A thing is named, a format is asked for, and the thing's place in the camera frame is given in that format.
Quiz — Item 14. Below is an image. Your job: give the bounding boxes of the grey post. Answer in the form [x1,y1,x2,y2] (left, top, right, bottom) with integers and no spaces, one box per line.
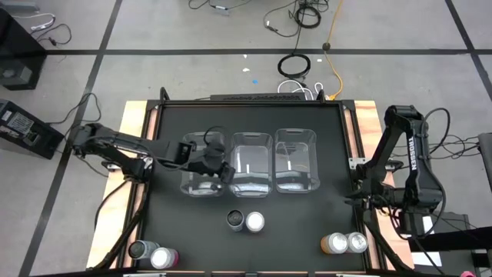
[477,132,492,193]

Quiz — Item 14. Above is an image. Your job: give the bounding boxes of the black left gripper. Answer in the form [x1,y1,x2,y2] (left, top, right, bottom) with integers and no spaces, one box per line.
[188,138,237,192]

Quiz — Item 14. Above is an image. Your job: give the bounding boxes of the black cable with white plug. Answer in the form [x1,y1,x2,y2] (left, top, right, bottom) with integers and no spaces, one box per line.
[263,0,303,39]

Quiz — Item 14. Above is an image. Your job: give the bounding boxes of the black cable with grey plug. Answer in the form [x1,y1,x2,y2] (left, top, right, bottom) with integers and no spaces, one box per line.
[187,0,236,15]

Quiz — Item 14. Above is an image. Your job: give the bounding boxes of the dark grey box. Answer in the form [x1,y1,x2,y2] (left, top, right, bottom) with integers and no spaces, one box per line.
[399,207,473,277]

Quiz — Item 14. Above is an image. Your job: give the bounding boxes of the orange bottle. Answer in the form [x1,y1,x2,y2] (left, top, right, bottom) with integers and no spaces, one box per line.
[320,232,350,255]

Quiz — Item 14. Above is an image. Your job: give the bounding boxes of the black coiled cable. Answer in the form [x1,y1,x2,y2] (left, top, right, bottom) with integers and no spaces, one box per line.
[277,52,311,80]
[294,3,322,30]

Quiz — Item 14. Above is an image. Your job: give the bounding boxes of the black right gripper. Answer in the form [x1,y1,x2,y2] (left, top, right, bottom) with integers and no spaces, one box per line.
[344,184,390,211]

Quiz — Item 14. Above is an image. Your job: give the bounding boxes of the thin black hanging cable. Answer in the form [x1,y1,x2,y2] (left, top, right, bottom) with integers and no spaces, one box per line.
[292,0,307,55]

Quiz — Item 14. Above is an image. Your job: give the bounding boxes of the wooden table board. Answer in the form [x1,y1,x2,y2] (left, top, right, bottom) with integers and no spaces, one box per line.
[86,100,415,270]

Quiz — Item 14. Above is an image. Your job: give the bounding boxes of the black table frame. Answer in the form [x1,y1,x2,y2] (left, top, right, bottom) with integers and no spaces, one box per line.
[117,87,404,271]

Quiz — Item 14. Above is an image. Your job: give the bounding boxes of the clear plastic bin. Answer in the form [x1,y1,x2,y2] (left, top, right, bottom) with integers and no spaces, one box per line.
[229,132,274,199]
[179,131,227,199]
[274,128,321,195]

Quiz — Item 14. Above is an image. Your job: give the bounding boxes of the black bar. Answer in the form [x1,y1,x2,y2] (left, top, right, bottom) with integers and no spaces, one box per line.
[407,225,492,253]

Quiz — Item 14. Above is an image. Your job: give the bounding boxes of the white-capped pink bottle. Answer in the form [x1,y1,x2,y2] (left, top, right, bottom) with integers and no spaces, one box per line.
[150,247,180,270]
[244,211,266,234]

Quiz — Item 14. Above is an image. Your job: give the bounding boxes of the orange cable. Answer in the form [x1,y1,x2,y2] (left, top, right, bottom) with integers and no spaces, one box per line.
[321,0,345,102]

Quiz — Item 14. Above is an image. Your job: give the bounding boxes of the thin black cable with plug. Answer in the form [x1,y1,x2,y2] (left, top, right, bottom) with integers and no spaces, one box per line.
[29,23,73,48]

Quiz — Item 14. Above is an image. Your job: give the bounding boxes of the black braided cable bundle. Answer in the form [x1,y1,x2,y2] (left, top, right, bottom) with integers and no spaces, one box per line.
[91,180,150,270]
[361,209,409,272]

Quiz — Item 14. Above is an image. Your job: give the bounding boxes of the white paper sheet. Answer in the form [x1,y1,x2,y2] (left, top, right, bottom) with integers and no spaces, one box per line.
[411,214,443,268]

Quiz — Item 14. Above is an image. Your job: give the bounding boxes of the black tangled cables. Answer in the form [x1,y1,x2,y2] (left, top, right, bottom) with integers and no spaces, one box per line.
[430,134,481,161]

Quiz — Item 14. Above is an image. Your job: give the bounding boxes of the thin white cable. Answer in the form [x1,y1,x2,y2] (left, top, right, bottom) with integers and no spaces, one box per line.
[13,12,57,32]

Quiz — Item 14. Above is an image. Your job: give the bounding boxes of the black cabinet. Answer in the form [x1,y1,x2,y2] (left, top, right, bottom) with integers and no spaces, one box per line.
[0,7,48,92]

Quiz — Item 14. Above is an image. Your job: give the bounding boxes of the black electronics box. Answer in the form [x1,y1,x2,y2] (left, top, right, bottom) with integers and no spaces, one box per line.
[0,98,65,161]

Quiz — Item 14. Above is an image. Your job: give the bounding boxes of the black looped cable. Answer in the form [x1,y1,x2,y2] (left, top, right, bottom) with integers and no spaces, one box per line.
[45,92,102,126]

